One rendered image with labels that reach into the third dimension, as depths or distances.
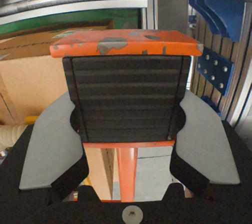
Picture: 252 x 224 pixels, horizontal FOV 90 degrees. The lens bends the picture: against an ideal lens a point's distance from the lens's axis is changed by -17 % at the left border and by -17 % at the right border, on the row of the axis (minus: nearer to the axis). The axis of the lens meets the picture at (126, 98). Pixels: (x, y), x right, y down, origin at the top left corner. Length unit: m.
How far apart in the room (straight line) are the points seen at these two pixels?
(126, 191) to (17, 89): 0.27
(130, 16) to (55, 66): 0.96
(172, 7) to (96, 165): 0.92
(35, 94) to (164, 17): 0.85
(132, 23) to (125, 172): 1.09
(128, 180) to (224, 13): 0.32
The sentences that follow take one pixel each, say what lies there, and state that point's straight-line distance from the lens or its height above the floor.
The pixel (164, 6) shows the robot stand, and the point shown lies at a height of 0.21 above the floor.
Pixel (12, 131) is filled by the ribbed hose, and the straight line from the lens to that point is 0.29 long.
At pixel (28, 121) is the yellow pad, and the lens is 0.35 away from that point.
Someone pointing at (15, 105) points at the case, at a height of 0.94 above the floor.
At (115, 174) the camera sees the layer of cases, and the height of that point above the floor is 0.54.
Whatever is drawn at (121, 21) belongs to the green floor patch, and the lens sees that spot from 1.18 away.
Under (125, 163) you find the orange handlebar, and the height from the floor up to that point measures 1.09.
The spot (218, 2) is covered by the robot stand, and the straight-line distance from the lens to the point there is 0.33.
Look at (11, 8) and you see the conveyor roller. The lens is 0.79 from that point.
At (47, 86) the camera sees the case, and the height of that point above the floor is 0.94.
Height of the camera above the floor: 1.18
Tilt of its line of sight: 58 degrees down
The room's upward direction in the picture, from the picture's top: 178 degrees clockwise
